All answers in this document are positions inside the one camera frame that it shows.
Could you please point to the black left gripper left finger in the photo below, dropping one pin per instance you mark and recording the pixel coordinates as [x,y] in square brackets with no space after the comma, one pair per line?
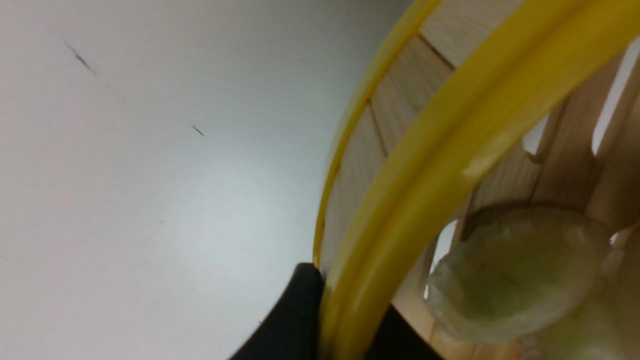
[290,330]

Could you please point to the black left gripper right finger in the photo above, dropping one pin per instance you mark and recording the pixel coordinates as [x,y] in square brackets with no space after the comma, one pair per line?
[395,339]

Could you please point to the green dumpling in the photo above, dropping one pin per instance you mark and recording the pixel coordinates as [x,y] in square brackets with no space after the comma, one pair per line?
[517,274]
[589,332]

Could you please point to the bamboo steamer basket yellow rim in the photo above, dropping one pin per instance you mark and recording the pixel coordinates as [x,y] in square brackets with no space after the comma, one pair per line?
[472,109]

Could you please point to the green dumpling upper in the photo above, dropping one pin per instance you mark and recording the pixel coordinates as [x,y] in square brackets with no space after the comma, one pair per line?
[517,274]

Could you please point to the green dumpling lower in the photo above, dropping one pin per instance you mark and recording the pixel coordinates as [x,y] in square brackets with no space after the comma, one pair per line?
[589,332]

